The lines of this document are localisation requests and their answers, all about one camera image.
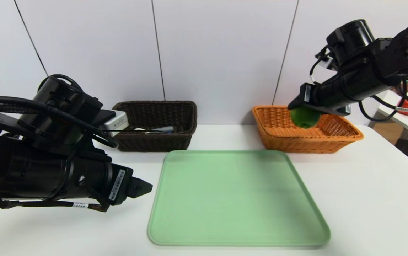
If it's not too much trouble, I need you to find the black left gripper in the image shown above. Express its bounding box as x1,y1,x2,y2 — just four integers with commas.
63,155,153,207

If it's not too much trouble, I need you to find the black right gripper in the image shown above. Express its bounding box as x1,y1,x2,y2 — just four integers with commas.
287,68,375,117

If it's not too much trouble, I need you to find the green citrus fruit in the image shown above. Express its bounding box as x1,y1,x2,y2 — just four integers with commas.
289,106,321,129

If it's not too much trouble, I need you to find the grey handled white peeler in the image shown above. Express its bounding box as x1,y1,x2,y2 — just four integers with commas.
135,126,175,134

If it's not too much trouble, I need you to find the orange wicker basket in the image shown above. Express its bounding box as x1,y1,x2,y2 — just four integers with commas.
252,105,364,154

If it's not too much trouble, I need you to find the dark brown wicker basket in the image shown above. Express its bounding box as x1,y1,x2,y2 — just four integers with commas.
112,101,198,152

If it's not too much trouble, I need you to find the light green plastic tray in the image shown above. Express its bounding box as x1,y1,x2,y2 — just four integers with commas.
147,150,331,246

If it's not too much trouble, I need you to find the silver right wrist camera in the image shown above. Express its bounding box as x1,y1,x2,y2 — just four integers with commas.
319,55,337,70

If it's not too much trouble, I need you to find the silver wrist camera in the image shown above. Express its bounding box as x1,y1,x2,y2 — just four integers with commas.
99,110,129,132
319,55,337,70

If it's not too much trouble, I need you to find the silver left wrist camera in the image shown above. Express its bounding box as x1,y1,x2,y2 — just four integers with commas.
99,110,129,132

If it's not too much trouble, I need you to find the braided cable with white labels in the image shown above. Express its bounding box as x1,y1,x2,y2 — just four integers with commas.
0,197,111,213

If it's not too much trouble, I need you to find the black left wrist camera cable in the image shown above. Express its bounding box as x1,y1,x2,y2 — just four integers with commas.
0,74,162,149

